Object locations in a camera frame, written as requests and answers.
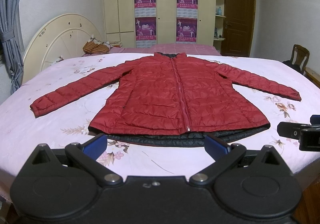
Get cream built-in wardrobe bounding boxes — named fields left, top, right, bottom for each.
left=101, top=0, right=271, bottom=49

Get brown wooden door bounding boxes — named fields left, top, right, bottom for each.
left=221, top=0, right=255, bottom=57

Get wooden chair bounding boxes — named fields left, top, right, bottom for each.
left=283, top=45, right=310, bottom=74

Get purple poster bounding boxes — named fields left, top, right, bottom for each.
left=134, top=0, right=157, bottom=17
left=176, top=0, right=198, bottom=19
left=135, top=17, right=157, bottom=48
left=176, top=18, right=197, bottom=43

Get red quilted down jacket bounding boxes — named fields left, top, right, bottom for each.
left=30, top=53, right=301, bottom=147

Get upper left purple poster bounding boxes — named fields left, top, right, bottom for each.
left=134, top=0, right=157, bottom=17

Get pink floral bed sheet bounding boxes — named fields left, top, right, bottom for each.
left=1, top=53, right=319, bottom=187

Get upper right purple poster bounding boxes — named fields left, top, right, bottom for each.
left=176, top=0, right=198, bottom=19

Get cream round headboard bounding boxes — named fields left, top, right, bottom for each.
left=22, top=13, right=103, bottom=83

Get grey curtain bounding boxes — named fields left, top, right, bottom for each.
left=1, top=0, right=24, bottom=93

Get pink checkered bed cover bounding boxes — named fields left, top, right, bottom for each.
left=85, top=43, right=220, bottom=56

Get corner open shelves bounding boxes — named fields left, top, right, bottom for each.
left=213, top=0, right=226, bottom=53

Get lower left purple poster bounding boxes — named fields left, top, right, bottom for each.
left=135, top=17, right=157, bottom=48

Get lower right purple poster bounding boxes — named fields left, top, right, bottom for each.
left=176, top=18, right=197, bottom=43

